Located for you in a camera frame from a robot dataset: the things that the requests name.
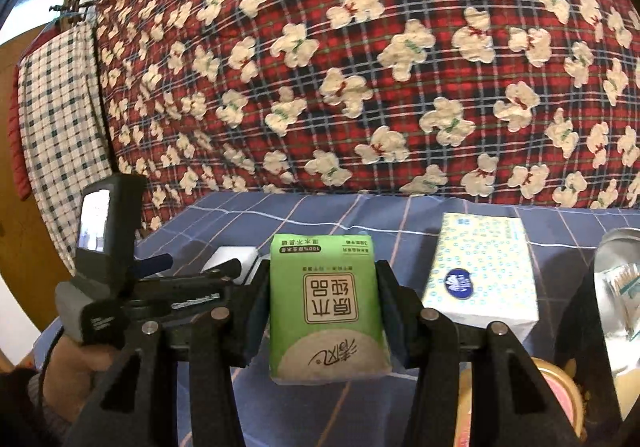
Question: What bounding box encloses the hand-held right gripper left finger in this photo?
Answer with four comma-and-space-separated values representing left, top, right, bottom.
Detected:
62, 258, 273, 447

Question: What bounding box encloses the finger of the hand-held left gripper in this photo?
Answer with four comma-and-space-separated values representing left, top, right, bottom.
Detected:
172, 259, 246, 295
134, 253, 175, 280

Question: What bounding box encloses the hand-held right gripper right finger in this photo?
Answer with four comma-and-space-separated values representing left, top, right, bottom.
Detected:
374, 259, 583, 447

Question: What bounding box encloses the white tissue pack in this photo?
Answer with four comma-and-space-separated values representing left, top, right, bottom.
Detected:
200, 246, 258, 285

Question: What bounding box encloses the green tissue pack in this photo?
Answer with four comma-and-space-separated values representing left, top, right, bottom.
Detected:
269, 233, 393, 384

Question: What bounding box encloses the person's left forearm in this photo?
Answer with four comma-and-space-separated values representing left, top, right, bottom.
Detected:
0, 367, 76, 447

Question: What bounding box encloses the person's left hand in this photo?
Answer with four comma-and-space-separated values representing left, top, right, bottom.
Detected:
41, 324, 123, 420

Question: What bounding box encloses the blue plaid bedsheet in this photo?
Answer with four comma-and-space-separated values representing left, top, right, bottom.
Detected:
30, 191, 640, 447

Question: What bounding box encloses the pale patterned tissue box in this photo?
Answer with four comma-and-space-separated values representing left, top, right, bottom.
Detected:
421, 212, 541, 345

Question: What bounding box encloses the red padded cloth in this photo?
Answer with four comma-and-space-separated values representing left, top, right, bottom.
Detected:
8, 61, 35, 202

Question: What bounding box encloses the white green checked cloth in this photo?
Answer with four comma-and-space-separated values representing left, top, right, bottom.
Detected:
17, 19, 113, 273

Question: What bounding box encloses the round gold tin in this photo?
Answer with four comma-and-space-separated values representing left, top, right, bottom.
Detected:
457, 359, 587, 447

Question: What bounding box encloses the clear cotton swab pack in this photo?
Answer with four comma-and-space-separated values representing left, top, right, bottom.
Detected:
591, 227, 640, 423

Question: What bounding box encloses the red plaid bear-print quilt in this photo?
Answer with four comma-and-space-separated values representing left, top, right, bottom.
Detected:
92, 0, 640, 235

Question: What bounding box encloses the dark metal hook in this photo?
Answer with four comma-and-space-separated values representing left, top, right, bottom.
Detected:
49, 0, 97, 30

